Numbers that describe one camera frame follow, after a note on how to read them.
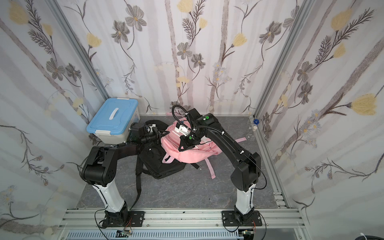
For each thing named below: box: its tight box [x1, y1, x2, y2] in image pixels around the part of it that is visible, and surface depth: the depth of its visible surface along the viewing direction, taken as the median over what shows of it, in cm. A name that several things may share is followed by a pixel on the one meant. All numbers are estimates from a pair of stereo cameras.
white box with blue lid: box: [86, 97, 141, 145], surface depth 98 cm
